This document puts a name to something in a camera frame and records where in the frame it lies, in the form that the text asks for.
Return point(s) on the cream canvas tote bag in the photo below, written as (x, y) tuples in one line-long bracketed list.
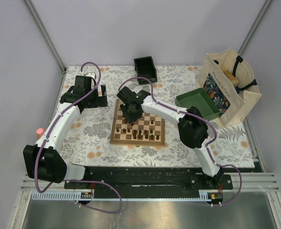
[(234, 103)]

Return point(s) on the white slotted cable duct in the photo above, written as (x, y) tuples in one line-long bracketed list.
[(187, 195)]

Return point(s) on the wooden chess board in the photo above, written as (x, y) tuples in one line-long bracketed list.
[(149, 130)]

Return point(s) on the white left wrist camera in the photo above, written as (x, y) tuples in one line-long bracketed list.
[(92, 75)]

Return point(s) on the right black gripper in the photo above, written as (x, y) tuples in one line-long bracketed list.
[(130, 119)]

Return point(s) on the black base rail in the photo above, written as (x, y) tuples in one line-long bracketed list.
[(192, 178)]

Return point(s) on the black plastic bin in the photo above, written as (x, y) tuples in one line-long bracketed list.
[(145, 68)]

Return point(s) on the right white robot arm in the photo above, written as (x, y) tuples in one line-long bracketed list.
[(192, 127)]

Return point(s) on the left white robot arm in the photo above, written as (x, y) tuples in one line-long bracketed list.
[(43, 160)]

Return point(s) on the floral table mat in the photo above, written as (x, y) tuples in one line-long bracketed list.
[(88, 141)]

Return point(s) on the pink capped bottle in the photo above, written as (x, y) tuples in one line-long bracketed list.
[(40, 132)]

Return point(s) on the green metal tray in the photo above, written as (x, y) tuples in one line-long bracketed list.
[(199, 99)]

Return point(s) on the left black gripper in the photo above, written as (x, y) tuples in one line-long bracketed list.
[(100, 101)]

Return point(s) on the wooden box in bag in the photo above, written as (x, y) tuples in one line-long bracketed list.
[(231, 78)]

